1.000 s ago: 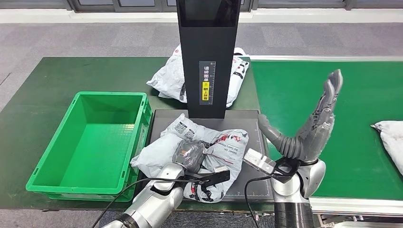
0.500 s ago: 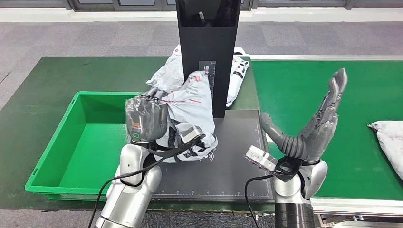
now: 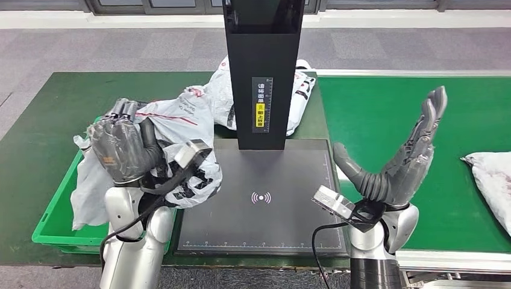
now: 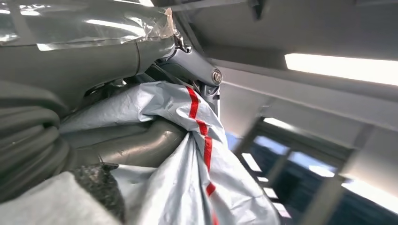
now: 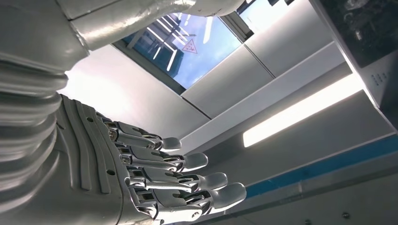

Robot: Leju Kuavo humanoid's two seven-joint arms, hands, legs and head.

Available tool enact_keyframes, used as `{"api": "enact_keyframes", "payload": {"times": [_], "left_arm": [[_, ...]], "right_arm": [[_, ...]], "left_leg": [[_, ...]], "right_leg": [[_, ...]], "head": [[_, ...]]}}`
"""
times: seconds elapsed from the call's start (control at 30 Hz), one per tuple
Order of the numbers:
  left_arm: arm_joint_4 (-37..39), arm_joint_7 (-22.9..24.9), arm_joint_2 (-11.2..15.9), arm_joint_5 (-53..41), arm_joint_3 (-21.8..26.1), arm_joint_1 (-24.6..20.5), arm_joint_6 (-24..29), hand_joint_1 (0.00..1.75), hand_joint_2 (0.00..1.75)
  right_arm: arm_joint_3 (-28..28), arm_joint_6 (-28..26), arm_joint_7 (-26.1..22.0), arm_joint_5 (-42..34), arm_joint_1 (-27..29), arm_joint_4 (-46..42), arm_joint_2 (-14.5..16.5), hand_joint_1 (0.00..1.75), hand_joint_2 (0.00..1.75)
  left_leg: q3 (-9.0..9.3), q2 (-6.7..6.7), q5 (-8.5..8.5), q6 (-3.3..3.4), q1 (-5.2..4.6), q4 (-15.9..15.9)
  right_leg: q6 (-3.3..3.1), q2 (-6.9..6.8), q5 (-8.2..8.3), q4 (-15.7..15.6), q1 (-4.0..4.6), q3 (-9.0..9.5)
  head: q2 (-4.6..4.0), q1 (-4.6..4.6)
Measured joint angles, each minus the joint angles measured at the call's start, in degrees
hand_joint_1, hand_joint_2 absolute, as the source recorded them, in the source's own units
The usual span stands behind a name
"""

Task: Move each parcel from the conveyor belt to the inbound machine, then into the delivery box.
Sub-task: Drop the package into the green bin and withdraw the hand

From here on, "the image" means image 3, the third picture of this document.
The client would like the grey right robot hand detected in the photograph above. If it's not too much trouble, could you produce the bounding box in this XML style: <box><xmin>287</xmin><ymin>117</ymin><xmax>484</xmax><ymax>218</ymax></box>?
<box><xmin>333</xmin><ymin>85</ymin><xmax>449</xmax><ymax>208</ymax></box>

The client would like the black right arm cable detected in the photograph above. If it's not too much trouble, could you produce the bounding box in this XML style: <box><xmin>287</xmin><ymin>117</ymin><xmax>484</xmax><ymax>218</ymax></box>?
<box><xmin>311</xmin><ymin>221</ymin><xmax>352</xmax><ymax>289</ymax></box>

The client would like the white crumpled parcel bag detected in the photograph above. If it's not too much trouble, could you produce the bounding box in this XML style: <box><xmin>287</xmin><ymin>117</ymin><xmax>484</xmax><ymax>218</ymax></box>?
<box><xmin>199</xmin><ymin>55</ymin><xmax>317</xmax><ymax>137</ymax></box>

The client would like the white parcel with black print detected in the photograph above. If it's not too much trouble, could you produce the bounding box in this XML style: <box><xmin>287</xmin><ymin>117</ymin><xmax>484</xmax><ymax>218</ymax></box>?
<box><xmin>71</xmin><ymin>85</ymin><xmax>224</xmax><ymax>232</ymax></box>

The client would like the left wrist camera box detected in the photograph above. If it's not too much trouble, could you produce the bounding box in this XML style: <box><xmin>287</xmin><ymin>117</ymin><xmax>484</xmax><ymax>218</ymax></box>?
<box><xmin>174</xmin><ymin>138</ymin><xmax>213</xmax><ymax>170</ymax></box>

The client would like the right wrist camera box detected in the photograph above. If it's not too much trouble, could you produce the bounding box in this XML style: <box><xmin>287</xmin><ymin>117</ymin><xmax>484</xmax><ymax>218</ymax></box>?
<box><xmin>312</xmin><ymin>185</ymin><xmax>356</xmax><ymax>220</ymax></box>

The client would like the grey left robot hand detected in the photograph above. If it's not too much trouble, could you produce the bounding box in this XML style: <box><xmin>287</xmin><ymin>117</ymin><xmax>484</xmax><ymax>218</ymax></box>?
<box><xmin>88</xmin><ymin>98</ymin><xmax>165</xmax><ymax>186</ymax></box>

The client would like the green conveyor belt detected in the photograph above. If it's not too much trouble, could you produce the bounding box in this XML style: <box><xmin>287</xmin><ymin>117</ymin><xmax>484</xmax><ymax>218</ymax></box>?
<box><xmin>315</xmin><ymin>69</ymin><xmax>511</xmax><ymax>289</ymax></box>

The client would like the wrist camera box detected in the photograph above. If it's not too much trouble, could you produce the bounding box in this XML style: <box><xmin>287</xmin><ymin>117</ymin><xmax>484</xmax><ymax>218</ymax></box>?
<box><xmin>174</xmin><ymin>138</ymin><xmax>213</xmax><ymax>170</ymax></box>
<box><xmin>312</xmin><ymin>185</ymin><xmax>356</xmax><ymax>220</ymax></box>

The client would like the green plastic crate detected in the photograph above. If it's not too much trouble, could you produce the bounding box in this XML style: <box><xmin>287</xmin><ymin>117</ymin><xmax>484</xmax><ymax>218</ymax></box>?
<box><xmin>31</xmin><ymin>116</ymin><xmax>178</xmax><ymax>256</ymax></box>

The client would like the plain grey-white parcel bag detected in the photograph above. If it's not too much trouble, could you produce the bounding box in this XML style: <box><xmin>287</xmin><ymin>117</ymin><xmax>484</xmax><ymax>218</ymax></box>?
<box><xmin>461</xmin><ymin>151</ymin><xmax>511</xmax><ymax>236</ymax></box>

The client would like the black inbound scanning machine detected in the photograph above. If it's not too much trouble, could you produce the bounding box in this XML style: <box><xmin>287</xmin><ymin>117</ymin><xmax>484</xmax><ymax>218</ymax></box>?
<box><xmin>174</xmin><ymin>0</ymin><xmax>350</xmax><ymax>258</ymax></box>

